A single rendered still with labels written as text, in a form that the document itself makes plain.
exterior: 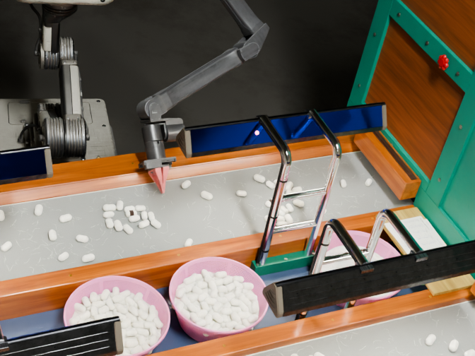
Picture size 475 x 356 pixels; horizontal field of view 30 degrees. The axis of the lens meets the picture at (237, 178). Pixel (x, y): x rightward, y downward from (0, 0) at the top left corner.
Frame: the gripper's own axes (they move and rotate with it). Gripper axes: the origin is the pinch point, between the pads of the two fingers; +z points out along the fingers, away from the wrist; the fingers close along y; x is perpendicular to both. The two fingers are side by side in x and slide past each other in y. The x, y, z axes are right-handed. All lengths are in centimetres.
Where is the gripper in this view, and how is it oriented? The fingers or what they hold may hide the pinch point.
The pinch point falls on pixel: (162, 190)
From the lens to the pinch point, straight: 263.0
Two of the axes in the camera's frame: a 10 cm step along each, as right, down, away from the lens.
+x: -3.8, 1.7, 9.1
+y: 9.1, -1.3, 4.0
